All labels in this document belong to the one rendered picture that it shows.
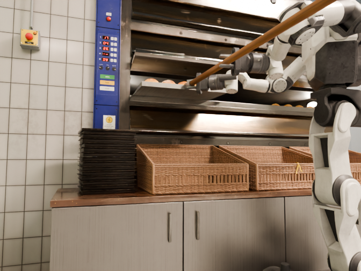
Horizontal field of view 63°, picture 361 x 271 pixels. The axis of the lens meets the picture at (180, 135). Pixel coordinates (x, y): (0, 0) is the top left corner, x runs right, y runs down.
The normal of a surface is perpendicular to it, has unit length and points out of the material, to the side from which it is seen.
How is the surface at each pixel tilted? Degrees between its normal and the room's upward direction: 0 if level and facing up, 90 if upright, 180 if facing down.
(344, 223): 115
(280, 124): 70
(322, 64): 98
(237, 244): 90
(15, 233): 90
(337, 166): 90
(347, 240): 90
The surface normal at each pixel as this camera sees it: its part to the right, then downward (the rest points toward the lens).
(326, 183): -0.94, -0.11
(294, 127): 0.31, -0.40
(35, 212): 0.32, -0.07
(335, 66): -0.18, 0.12
